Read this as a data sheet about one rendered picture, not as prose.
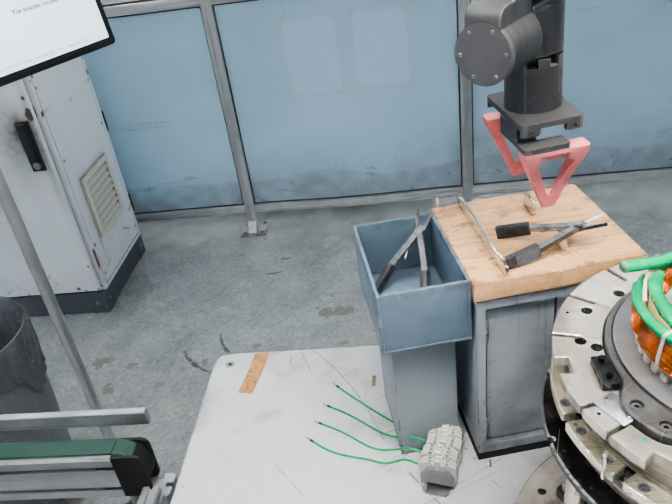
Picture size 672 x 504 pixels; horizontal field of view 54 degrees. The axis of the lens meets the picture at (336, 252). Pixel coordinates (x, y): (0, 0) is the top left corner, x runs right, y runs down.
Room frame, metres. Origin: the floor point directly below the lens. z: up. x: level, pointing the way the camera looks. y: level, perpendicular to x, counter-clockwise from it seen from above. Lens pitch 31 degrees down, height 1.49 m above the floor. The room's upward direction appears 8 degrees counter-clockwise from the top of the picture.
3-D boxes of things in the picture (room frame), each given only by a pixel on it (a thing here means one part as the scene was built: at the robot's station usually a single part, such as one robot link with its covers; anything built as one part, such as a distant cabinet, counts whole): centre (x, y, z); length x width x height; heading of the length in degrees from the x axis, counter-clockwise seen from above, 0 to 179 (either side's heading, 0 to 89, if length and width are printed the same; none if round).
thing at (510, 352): (0.68, -0.24, 0.91); 0.19 x 0.19 x 0.26; 3
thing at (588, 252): (0.69, -0.24, 1.05); 0.20 x 0.19 x 0.02; 93
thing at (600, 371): (0.39, -0.20, 1.10); 0.03 x 0.01 x 0.01; 174
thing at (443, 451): (0.59, -0.10, 0.80); 0.10 x 0.05 x 0.04; 156
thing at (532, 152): (0.61, -0.23, 1.19); 0.07 x 0.07 x 0.09; 4
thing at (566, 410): (0.44, -0.19, 1.06); 0.09 x 0.04 x 0.01; 175
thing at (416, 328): (0.68, -0.09, 0.92); 0.17 x 0.11 x 0.28; 3
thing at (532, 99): (0.64, -0.22, 1.26); 0.10 x 0.07 x 0.07; 4
